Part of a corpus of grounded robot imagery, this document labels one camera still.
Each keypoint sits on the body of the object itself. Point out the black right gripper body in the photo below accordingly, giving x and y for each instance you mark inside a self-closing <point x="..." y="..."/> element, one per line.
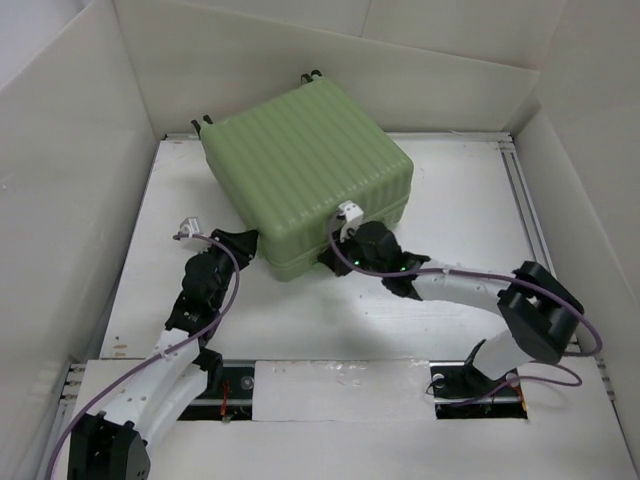
<point x="352" y="248"/>

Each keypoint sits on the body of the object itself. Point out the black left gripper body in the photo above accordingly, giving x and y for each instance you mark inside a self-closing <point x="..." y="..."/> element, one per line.
<point x="243" y="257"/>

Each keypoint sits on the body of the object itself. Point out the green suitcase blue lining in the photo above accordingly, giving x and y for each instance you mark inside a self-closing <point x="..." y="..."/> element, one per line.
<point x="287" y="164"/>

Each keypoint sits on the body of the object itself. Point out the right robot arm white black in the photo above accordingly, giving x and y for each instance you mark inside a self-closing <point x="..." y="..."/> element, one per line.
<point x="540" y="314"/>

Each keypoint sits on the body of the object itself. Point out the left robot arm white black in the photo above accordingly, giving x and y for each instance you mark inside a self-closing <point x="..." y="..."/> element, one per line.
<point x="117" y="441"/>

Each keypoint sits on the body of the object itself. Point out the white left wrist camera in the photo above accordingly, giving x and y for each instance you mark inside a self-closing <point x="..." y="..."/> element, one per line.
<point x="190" y="229"/>

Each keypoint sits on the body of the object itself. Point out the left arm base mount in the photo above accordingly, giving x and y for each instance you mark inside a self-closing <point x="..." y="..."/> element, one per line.
<point x="231" y="400"/>

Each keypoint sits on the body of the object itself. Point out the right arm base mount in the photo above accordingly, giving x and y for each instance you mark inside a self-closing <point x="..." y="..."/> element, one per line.
<point x="462" y="394"/>

